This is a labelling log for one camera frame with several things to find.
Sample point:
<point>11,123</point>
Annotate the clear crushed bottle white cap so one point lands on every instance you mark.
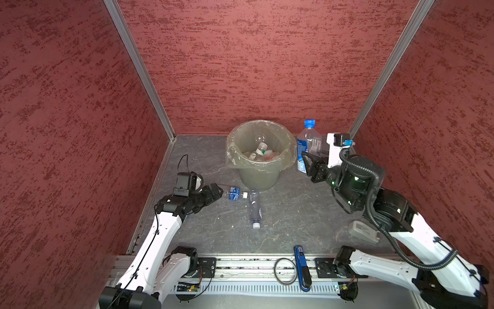
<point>255,209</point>

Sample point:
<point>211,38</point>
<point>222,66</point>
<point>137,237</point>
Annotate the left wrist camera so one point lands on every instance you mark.
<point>188,183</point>

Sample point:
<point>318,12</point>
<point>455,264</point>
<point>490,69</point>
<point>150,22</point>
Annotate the mesh bin with plastic liner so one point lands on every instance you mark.
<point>244,139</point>

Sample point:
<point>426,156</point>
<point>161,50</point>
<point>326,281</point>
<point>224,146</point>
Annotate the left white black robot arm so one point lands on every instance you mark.
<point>152,274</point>

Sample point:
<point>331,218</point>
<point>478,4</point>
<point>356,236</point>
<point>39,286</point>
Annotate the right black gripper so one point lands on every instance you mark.
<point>315,165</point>

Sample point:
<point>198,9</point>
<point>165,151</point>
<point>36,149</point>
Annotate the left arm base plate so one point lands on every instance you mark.
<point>201,267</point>

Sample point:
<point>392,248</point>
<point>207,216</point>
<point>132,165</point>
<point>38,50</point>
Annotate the right circuit board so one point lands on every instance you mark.
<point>348,291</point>

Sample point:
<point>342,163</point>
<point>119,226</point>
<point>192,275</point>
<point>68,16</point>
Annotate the clear bottle blue cap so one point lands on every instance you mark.
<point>309,140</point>

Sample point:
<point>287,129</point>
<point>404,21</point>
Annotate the green label clear bottle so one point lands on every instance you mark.
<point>259,152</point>

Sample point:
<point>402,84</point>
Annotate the circuit board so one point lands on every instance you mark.
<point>348,291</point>
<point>188,287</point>

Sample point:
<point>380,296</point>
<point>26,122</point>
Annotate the crushed blue label bottle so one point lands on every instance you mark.
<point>233,193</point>

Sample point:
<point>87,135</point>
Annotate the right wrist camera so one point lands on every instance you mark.
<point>337,142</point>

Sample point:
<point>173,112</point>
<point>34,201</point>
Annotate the white power adapter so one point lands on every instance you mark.
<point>364,232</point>

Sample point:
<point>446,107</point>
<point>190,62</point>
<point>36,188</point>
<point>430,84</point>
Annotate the blue black handheld device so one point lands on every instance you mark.
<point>303,271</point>

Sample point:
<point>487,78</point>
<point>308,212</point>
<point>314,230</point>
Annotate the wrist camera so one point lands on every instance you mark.
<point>337,142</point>
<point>188,183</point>

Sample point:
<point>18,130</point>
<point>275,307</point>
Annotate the red label bottle red cap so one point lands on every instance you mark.
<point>270,155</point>

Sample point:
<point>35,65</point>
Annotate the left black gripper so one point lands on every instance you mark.
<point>209,198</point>

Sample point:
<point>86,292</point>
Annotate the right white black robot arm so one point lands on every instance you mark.
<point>428,265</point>

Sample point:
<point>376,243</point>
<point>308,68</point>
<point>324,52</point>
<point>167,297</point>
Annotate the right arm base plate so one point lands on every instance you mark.
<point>326,268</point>

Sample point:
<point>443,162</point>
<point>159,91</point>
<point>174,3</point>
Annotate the left circuit board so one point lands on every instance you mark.
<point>188,287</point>

